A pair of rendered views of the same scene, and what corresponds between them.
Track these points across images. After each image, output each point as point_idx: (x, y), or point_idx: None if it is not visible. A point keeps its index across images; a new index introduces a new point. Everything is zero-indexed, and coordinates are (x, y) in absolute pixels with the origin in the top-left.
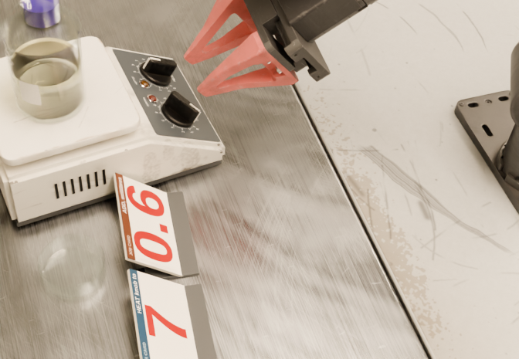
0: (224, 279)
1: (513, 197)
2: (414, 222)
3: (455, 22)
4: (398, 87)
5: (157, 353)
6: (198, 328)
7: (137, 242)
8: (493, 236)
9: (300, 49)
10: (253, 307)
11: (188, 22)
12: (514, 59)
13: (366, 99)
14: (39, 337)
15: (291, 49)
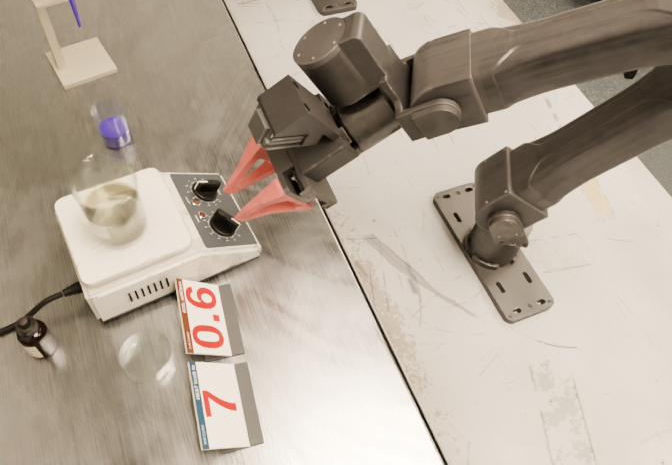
0: (264, 355)
1: (477, 271)
2: (405, 296)
3: None
4: (390, 183)
5: (213, 431)
6: (245, 400)
7: (195, 335)
8: (464, 304)
9: (312, 194)
10: (287, 377)
11: (231, 137)
12: (477, 177)
13: (367, 195)
14: (122, 416)
15: (305, 194)
